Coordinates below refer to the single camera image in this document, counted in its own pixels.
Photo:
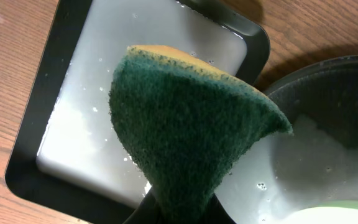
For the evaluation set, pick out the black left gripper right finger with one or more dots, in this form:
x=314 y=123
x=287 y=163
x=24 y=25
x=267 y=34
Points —
x=217 y=214

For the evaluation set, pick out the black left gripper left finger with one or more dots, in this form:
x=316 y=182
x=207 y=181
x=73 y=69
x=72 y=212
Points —
x=148 y=211

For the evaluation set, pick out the green yellow sponge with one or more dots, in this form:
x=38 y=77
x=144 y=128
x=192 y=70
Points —
x=184 y=122

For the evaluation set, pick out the light green plate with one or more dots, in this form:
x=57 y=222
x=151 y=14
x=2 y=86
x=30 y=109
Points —
x=336 y=212

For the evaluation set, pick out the black rectangular tray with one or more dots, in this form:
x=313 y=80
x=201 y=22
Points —
x=67 y=156

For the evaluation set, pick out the black round tray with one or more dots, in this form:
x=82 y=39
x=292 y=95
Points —
x=317 y=163

